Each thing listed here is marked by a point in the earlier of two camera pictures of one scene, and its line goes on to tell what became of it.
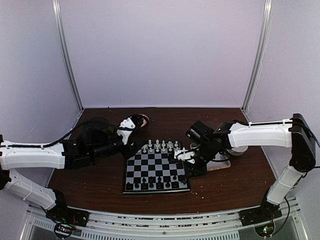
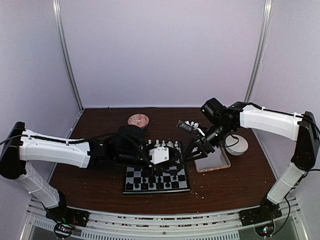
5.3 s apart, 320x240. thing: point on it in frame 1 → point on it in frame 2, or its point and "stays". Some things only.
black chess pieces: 159,185 stays
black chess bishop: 167,185 stays
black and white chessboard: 154,169 stays
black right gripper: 198,171 → 203,145
